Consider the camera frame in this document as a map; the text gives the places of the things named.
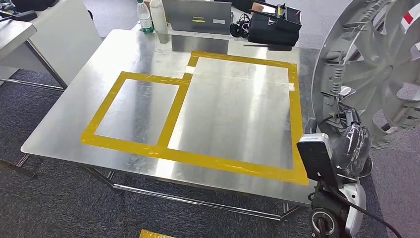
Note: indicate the black flat device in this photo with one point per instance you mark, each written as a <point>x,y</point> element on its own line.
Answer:
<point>23,15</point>

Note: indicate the green label water bottle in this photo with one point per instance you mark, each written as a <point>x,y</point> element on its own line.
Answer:
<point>144,16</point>

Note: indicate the steel workbench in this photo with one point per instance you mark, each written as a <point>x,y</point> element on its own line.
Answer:
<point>62,131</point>

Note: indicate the white desk cabinet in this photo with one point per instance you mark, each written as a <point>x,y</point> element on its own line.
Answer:
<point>72,39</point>

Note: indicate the small steel table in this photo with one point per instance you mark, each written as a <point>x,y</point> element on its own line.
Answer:
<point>16,36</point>

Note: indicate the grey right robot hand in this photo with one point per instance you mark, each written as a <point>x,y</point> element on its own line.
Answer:
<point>354,151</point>

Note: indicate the white plastic bottle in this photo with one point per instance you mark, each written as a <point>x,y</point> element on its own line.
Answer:
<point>158,16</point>

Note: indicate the silver plastic wheel hubcap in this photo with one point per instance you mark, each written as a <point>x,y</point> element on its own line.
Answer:
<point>377,65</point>

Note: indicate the black bag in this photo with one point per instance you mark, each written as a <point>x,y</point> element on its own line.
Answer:
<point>32,5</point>

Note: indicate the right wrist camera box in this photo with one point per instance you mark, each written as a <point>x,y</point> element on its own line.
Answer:
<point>316,161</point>

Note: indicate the black equipment case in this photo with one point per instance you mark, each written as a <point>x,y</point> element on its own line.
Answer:
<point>272,33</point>

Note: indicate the grey laptop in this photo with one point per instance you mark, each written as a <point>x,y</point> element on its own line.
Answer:
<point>197,13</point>

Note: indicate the yellow workbench tape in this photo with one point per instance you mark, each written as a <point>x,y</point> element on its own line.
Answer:
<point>229,166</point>

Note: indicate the yellow floor tape square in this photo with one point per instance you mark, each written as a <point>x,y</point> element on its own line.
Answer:
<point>151,234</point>

